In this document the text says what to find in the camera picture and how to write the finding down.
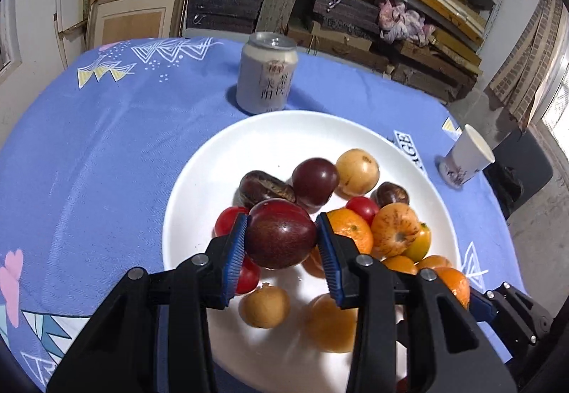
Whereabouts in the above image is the white oval plate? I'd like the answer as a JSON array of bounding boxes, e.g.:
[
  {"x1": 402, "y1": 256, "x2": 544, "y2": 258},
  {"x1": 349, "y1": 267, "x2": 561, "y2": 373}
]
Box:
[{"x1": 162, "y1": 111, "x2": 460, "y2": 392}]

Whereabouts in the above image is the small dark purple fruit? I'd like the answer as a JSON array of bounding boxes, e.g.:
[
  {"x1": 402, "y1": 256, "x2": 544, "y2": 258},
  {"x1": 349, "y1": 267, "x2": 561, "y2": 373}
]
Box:
[{"x1": 237, "y1": 171, "x2": 296, "y2": 209}]

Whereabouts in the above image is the yellow cherry tomato on plate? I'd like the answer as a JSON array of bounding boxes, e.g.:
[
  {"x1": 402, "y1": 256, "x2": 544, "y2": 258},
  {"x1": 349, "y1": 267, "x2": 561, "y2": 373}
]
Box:
[{"x1": 403, "y1": 223, "x2": 432, "y2": 263}]

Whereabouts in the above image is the large dark red plum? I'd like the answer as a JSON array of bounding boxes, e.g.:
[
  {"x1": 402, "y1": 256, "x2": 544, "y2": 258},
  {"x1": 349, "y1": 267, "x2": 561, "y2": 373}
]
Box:
[{"x1": 245, "y1": 199, "x2": 317, "y2": 269}]

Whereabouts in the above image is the striped orange round fruit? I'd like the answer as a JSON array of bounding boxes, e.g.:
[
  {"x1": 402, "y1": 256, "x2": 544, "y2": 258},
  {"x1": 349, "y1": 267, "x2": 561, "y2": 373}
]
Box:
[{"x1": 370, "y1": 203, "x2": 420, "y2": 258}]

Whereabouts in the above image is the white paper cup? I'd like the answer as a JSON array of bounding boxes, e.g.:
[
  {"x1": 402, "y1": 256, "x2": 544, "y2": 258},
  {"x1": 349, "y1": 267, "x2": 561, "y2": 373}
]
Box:
[{"x1": 437, "y1": 124, "x2": 496, "y2": 190}]

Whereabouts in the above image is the dark maroon small fruit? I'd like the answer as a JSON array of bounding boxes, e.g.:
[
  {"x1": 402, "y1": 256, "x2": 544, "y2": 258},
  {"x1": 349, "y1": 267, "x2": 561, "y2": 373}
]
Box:
[{"x1": 370, "y1": 182, "x2": 410, "y2": 208}]

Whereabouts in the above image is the black chair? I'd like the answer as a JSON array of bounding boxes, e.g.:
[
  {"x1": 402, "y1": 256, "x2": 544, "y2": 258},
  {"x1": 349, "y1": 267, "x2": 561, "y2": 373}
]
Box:
[{"x1": 483, "y1": 129, "x2": 554, "y2": 219}]

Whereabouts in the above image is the large orange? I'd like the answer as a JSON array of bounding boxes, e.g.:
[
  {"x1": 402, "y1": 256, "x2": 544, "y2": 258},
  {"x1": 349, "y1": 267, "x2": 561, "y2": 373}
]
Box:
[{"x1": 434, "y1": 267, "x2": 470, "y2": 309}]

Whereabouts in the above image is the pink cloth bundle on shelf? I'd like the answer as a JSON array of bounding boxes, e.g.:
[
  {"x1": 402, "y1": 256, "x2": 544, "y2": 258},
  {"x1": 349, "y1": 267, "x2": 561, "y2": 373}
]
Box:
[{"x1": 376, "y1": 0, "x2": 437, "y2": 47}]

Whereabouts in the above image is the cardboard framed panel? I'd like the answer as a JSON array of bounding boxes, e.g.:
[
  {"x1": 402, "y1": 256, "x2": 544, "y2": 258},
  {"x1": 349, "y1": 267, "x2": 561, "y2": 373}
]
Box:
[{"x1": 85, "y1": 0, "x2": 187, "y2": 49}]

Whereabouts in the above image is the small striped yellow fruit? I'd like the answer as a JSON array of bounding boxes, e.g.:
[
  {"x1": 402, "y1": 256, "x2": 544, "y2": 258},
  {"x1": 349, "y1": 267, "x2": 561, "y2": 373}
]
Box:
[{"x1": 416, "y1": 254, "x2": 452, "y2": 270}]

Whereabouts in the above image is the silver beverage can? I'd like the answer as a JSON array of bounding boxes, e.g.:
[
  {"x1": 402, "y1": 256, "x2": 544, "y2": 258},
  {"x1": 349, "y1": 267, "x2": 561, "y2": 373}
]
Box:
[{"x1": 236, "y1": 32, "x2": 299, "y2": 115}]

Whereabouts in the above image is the yellow striped pepino melon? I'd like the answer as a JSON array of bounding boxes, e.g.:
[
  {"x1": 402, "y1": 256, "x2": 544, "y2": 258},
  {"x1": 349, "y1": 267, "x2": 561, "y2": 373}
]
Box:
[{"x1": 305, "y1": 294, "x2": 358, "y2": 354}]

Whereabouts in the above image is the orange mandarin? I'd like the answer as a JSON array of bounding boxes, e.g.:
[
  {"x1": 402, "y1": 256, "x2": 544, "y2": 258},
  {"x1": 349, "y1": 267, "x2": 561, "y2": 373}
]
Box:
[{"x1": 303, "y1": 207, "x2": 374, "y2": 278}]

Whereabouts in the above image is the red cherry tomato on plate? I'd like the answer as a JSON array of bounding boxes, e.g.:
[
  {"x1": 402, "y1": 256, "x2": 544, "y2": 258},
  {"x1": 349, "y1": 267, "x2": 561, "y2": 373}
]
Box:
[{"x1": 213, "y1": 206, "x2": 249, "y2": 237}]

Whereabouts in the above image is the tan round fruit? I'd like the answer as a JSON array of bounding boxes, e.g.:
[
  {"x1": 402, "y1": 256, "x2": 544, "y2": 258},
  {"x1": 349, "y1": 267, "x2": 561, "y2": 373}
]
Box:
[{"x1": 336, "y1": 149, "x2": 380, "y2": 199}]

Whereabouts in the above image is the window frame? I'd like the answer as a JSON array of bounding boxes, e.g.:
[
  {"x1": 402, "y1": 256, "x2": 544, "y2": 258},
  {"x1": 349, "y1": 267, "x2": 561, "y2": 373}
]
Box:
[{"x1": 0, "y1": 0, "x2": 21, "y2": 83}]

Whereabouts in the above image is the small brown longan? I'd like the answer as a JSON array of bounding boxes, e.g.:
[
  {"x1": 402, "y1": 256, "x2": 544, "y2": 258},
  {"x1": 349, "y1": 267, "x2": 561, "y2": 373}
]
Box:
[{"x1": 240, "y1": 283, "x2": 290, "y2": 329}]

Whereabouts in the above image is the blue patterned tablecloth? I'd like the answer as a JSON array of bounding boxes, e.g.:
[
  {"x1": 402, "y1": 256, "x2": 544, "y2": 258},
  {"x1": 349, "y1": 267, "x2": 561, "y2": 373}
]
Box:
[{"x1": 1, "y1": 37, "x2": 523, "y2": 388}]

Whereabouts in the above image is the small red cherry tomato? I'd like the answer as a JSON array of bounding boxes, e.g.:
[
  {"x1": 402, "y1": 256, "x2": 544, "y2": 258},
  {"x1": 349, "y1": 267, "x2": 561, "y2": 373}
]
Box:
[{"x1": 345, "y1": 196, "x2": 380, "y2": 225}]

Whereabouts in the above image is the orange yellow tomato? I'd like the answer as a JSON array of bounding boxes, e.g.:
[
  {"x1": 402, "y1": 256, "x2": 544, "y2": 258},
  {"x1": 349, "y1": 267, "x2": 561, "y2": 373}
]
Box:
[{"x1": 382, "y1": 255, "x2": 419, "y2": 275}]

